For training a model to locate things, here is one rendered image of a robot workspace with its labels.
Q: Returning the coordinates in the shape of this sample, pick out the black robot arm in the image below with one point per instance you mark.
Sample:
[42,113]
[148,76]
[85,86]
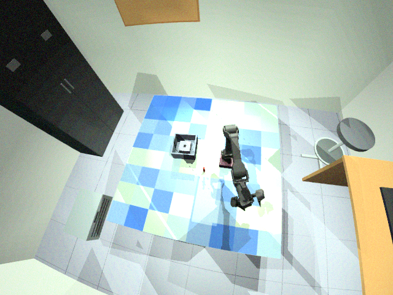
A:
[231,132]

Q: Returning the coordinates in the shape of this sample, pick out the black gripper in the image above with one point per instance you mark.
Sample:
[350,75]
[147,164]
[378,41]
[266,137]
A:
[259,194]

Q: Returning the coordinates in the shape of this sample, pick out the white flat plate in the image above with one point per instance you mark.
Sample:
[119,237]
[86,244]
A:
[185,147]

